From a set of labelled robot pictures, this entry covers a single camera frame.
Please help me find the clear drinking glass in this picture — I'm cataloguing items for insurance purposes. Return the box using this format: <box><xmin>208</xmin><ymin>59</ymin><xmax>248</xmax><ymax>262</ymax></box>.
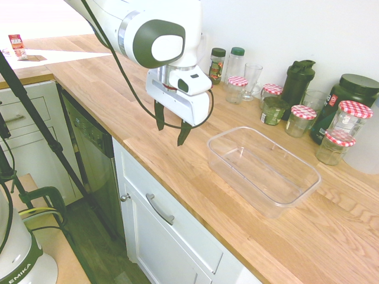
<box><xmin>301</xmin><ymin>89</ymin><xmax>329</xmax><ymax>130</ymax></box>

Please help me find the large dark supplement tub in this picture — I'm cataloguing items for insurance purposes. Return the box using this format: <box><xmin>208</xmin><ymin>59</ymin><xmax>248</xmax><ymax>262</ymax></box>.
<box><xmin>309</xmin><ymin>73</ymin><xmax>379</xmax><ymax>146</ymax></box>

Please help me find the white cabinet with knob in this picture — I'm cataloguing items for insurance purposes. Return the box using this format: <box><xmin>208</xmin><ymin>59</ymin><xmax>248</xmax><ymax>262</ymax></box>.
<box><xmin>111</xmin><ymin>137</ymin><xmax>263</xmax><ymax>284</ymax></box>

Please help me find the clear bottle with green lid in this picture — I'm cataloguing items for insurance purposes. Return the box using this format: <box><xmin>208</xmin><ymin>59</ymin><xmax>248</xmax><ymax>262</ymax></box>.
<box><xmin>223</xmin><ymin>47</ymin><xmax>246</xmax><ymax>92</ymax></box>

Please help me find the yellow cable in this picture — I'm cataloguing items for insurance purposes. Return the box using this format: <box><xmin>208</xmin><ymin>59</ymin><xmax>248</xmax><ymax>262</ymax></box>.
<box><xmin>18</xmin><ymin>206</ymin><xmax>65</xmax><ymax>223</ymax></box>

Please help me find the red striped BBQ chip bag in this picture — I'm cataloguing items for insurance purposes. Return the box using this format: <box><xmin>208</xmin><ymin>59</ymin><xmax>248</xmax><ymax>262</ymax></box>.
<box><xmin>8</xmin><ymin>33</ymin><xmax>29</xmax><ymax>62</ymax></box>

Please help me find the tall clear glass mug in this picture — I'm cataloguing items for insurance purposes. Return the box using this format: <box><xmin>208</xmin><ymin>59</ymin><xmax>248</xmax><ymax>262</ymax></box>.
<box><xmin>242</xmin><ymin>62</ymin><xmax>264</xmax><ymax>102</ymax></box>

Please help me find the silver drawer handle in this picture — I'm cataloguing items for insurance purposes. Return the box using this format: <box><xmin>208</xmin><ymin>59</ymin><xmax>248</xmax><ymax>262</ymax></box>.
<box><xmin>3</xmin><ymin>114</ymin><xmax>26</xmax><ymax>124</ymax></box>

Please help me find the black camera tripod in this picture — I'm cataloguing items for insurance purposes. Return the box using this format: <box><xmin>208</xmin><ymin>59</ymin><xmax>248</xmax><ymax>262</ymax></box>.
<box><xmin>0</xmin><ymin>50</ymin><xmax>119</xmax><ymax>241</ymax></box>

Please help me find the silver cabinet bar handle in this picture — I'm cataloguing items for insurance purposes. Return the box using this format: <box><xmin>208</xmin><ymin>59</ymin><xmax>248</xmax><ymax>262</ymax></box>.
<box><xmin>145</xmin><ymin>193</ymin><xmax>176</xmax><ymax>226</ymax></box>

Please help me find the clear plastic rectangular container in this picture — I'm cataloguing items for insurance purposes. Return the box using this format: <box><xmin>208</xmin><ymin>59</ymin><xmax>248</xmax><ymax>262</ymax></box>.
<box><xmin>206</xmin><ymin>126</ymin><xmax>322</xmax><ymax>220</ymax></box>

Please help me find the wooden robot mounting board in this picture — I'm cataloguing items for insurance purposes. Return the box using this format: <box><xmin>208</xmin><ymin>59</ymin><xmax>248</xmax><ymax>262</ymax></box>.
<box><xmin>0</xmin><ymin>173</ymin><xmax>93</xmax><ymax>284</ymax></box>

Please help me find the black shaker bottle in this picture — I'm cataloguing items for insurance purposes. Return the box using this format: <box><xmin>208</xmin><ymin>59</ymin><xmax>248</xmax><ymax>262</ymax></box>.
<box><xmin>280</xmin><ymin>59</ymin><xmax>317</xmax><ymax>121</ymax></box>

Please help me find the black dishwasher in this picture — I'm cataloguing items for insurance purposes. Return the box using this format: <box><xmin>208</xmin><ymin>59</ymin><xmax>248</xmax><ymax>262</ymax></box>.
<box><xmin>57</xmin><ymin>85</ymin><xmax>126</xmax><ymax>239</ymax></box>

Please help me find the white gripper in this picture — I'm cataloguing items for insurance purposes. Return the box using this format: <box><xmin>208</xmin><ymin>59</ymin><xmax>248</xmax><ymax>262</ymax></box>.
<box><xmin>145</xmin><ymin>68</ymin><xmax>212</xmax><ymax>147</ymax></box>

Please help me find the spice jar with dark lid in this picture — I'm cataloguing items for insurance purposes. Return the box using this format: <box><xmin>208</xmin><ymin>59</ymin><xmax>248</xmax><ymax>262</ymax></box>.
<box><xmin>208</xmin><ymin>47</ymin><xmax>227</xmax><ymax>85</ymax></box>

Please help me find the green clamp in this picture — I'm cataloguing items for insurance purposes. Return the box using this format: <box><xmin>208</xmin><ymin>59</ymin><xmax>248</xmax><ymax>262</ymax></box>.
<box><xmin>18</xmin><ymin>185</ymin><xmax>68</xmax><ymax>226</ymax></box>

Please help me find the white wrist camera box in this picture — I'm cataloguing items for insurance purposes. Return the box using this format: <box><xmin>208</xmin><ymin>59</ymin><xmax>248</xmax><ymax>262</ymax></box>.
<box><xmin>170</xmin><ymin>70</ymin><xmax>213</xmax><ymax>96</ymax></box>

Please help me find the glass jar red checkered lid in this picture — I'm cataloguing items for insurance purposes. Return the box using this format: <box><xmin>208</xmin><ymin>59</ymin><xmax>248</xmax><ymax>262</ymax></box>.
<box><xmin>284</xmin><ymin>104</ymin><xmax>318</xmax><ymax>138</ymax></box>
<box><xmin>259</xmin><ymin>83</ymin><xmax>284</xmax><ymax>110</ymax></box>
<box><xmin>314</xmin><ymin>131</ymin><xmax>356</xmax><ymax>166</ymax></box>
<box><xmin>225</xmin><ymin>76</ymin><xmax>249</xmax><ymax>105</ymax></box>
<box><xmin>326</xmin><ymin>100</ymin><xmax>374</xmax><ymax>141</ymax></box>

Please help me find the green cup with foil lid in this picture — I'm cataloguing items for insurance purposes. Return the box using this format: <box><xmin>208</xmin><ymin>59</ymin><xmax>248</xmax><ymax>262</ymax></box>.
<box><xmin>260</xmin><ymin>96</ymin><xmax>290</xmax><ymax>127</ymax></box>

